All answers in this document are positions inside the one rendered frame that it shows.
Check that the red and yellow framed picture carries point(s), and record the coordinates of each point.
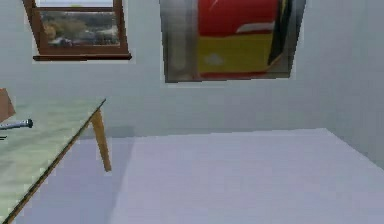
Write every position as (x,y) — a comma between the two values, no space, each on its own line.
(233,50)

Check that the brown framed window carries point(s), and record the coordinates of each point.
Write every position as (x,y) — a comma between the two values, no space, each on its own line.
(80,50)

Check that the green topped wooden table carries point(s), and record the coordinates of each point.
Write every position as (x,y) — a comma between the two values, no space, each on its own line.
(40,143)

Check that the grey metal rod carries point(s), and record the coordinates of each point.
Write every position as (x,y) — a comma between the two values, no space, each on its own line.
(16,125)

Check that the brown cardboard box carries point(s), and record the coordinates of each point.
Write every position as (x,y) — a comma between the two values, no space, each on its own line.
(5,105)

